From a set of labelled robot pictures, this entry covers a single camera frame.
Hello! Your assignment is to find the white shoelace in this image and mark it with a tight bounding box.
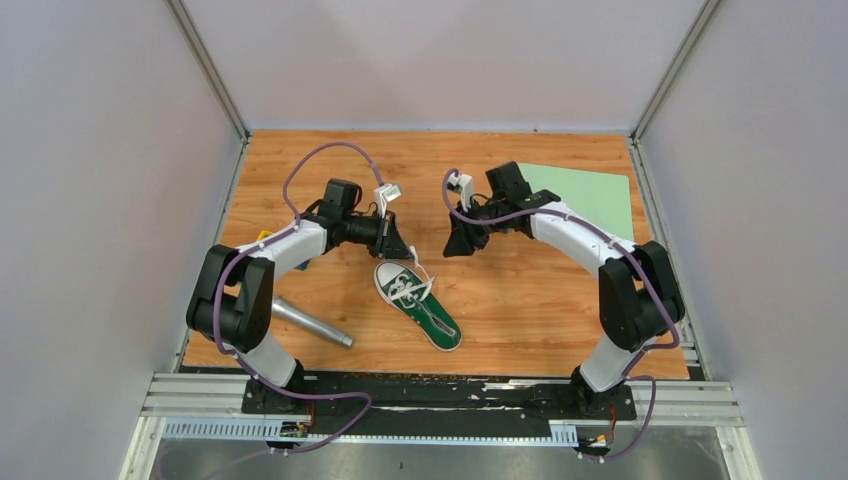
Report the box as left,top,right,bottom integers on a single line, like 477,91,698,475
381,247,435,310

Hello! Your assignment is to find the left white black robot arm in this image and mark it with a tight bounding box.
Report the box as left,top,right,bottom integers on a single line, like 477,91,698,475
186,178,413,413

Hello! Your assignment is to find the silver microphone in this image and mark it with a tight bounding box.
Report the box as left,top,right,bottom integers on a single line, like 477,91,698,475
271,295,354,349

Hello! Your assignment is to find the blue yellow toy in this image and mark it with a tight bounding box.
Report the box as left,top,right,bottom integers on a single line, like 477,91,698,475
255,228,313,276

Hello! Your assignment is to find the light green clipboard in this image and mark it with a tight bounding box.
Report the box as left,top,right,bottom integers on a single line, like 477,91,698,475
519,163,635,240

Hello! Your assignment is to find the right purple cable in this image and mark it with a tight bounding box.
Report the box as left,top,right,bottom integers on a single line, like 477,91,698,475
441,168,682,464

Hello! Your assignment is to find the purple cable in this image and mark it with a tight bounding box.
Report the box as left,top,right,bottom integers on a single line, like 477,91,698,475
441,168,682,464
158,140,389,480

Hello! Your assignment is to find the green canvas sneaker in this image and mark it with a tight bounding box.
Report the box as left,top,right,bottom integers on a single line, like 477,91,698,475
373,261,462,352

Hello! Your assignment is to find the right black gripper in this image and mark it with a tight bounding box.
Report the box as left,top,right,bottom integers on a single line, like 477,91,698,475
443,198,507,259

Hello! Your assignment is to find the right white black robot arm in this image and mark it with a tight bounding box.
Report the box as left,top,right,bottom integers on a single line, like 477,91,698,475
442,162,685,418

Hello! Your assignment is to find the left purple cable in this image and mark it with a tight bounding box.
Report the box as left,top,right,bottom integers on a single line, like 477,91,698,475
158,140,389,480

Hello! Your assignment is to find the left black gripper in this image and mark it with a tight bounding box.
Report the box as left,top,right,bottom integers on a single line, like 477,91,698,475
342,209,414,263

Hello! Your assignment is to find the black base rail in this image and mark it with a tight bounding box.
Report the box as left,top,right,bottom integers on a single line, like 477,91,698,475
142,367,747,448

